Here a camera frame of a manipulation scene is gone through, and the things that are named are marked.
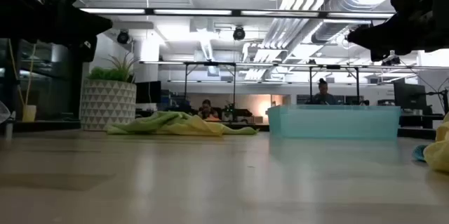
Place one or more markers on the black computer monitor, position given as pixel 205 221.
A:
pixel 408 95
pixel 149 92

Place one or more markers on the lime green microfiber towel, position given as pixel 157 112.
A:
pixel 147 120

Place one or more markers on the succulent in patterned white pot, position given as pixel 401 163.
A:
pixel 105 104

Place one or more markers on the silver ceiling air ducts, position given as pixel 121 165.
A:
pixel 298 38

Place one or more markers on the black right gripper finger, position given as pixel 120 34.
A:
pixel 382 36

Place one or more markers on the long ceiling light bar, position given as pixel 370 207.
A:
pixel 193 12

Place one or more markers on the black ceiling camera mount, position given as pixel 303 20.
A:
pixel 393 61

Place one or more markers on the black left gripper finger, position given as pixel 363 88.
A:
pixel 92 24

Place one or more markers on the dark background desk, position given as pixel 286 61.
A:
pixel 421 118

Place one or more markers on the translucent teal plastic bin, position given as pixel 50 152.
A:
pixel 333 122

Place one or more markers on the small grey metal post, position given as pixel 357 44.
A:
pixel 9 127

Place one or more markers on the black aluminium table frame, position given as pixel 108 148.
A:
pixel 45 125

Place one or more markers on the black ceiling dome fixture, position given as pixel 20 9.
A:
pixel 123 37
pixel 239 33

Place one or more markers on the yellow microfiber towel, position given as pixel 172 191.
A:
pixel 438 153
pixel 203 127

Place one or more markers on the person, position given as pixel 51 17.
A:
pixel 323 95
pixel 207 106

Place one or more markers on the teal microfiber towel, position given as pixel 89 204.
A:
pixel 418 153

